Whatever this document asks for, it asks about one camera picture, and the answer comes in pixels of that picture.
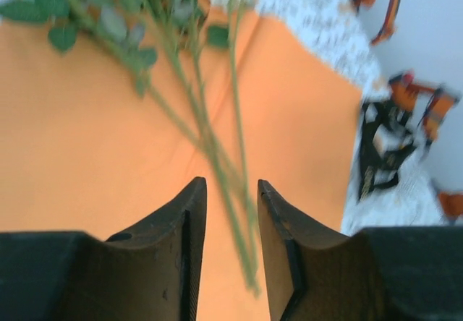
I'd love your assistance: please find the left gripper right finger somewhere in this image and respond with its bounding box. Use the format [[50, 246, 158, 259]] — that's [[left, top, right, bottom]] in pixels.
[[257, 179, 388, 321]]

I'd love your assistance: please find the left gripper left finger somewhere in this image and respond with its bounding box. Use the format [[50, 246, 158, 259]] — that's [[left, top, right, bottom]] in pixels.
[[54, 176, 208, 321]]

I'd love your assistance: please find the black ribbon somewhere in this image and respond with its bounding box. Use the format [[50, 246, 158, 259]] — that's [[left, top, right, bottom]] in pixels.
[[357, 99, 417, 203]]

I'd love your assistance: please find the orange wrapping paper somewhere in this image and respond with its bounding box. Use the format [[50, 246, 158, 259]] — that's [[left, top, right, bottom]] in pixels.
[[0, 5, 363, 321]]

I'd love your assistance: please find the fake flower bouquet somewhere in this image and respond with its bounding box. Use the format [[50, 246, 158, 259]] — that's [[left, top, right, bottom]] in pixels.
[[0, 0, 269, 297]]

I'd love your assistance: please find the floral print tablecloth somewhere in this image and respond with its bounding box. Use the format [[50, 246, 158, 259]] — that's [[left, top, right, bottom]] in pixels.
[[0, 0, 449, 236]]

